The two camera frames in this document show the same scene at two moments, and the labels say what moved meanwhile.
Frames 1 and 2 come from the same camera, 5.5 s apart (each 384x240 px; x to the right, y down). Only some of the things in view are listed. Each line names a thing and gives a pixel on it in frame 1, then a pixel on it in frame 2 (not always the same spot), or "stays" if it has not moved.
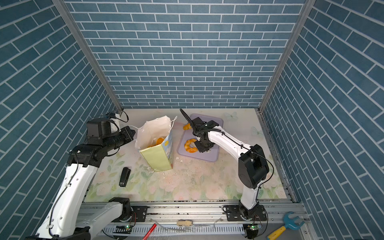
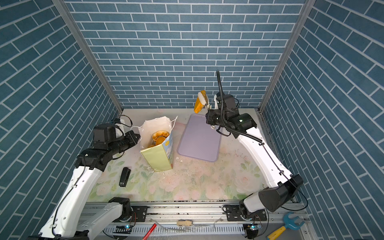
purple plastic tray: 213,154 stays
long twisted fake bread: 187,127 → 202,100
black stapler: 124,176 stays
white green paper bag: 154,141 stays
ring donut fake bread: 187,147 → 159,133
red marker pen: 149,232 stays
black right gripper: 201,149 → 209,118
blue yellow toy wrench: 293,224 stays
